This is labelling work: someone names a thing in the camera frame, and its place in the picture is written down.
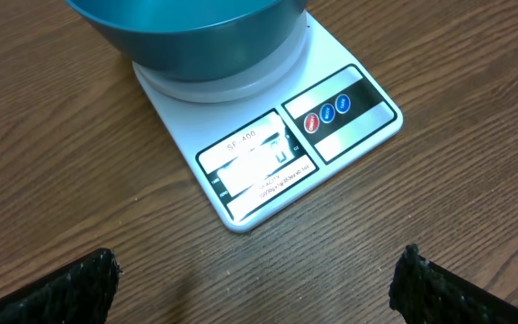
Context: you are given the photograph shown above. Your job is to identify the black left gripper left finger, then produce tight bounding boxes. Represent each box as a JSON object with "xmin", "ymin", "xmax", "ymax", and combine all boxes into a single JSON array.
[{"xmin": 0, "ymin": 247, "xmax": 120, "ymax": 324}]

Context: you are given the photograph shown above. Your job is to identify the white digital kitchen scale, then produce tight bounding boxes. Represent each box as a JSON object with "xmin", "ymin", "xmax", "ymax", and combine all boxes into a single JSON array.
[{"xmin": 134, "ymin": 13, "xmax": 403, "ymax": 232}]

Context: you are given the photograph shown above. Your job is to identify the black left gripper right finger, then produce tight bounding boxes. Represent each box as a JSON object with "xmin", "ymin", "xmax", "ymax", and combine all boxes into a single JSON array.
[{"xmin": 388, "ymin": 244, "xmax": 518, "ymax": 324}]

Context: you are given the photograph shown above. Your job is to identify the teal plastic bowl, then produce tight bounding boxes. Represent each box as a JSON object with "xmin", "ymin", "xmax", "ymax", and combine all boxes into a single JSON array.
[{"xmin": 67, "ymin": 0, "xmax": 307, "ymax": 82}]

